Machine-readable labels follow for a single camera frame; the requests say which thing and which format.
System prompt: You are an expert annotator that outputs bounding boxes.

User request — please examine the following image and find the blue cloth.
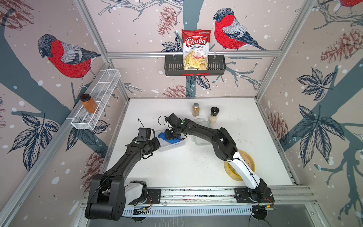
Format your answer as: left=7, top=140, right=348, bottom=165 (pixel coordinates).
left=158, top=132, right=182, bottom=144

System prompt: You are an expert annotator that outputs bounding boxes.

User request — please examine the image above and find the clear plastic lunch box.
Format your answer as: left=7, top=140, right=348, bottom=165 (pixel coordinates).
left=156, top=130, right=186, bottom=152

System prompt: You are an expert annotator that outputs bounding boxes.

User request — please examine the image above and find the clear lunch box lid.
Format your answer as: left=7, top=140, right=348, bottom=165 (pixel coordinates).
left=192, top=118, right=211, bottom=146

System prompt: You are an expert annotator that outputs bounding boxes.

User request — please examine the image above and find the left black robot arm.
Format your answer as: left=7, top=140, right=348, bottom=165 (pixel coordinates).
left=85, top=128, right=160, bottom=220

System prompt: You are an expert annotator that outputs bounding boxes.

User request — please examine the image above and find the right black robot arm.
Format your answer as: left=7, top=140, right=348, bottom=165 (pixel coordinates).
left=165, top=113, right=274, bottom=203

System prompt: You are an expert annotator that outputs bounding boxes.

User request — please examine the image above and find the brown spice jar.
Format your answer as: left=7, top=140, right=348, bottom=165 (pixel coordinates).
left=192, top=103, right=200, bottom=117

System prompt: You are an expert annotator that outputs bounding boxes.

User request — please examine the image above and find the black cap salt shaker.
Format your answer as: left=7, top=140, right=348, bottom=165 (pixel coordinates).
left=209, top=107, right=220, bottom=124

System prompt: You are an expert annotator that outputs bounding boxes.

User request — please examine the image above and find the orange sauce bottle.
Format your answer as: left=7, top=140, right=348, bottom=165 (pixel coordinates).
left=80, top=93, right=98, bottom=114

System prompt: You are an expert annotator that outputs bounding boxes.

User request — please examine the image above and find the red cassava chips bag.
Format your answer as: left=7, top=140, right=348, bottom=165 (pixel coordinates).
left=182, top=29, right=211, bottom=70

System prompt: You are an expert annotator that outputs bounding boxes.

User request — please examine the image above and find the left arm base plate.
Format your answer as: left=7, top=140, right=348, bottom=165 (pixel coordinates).
left=121, top=188, right=162, bottom=205

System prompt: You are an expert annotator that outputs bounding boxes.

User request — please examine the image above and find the white wire mesh shelf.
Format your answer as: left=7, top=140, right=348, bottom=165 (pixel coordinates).
left=71, top=69, right=121, bottom=130

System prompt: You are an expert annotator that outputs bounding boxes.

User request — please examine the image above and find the black wall basket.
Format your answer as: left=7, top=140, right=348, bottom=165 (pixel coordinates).
left=164, top=55, right=226, bottom=76

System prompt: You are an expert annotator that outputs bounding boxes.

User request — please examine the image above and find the left black cable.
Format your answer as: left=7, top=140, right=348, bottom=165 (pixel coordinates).
left=121, top=195, right=154, bottom=222

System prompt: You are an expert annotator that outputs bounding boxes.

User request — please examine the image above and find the black cable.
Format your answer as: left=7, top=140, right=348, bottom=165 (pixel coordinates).
left=121, top=195, right=154, bottom=222
left=248, top=198, right=273, bottom=227

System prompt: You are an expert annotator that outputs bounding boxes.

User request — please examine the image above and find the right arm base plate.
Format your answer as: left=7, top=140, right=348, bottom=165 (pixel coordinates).
left=234, top=187, right=275, bottom=204

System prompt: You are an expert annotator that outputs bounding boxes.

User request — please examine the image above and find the right black cable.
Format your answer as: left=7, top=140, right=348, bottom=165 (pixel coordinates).
left=248, top=198, right=273, bottom=227

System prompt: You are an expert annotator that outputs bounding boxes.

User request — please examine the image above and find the aluminium front rail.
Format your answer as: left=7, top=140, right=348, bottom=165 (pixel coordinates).
left=153, top=185, right=318, bottom=207

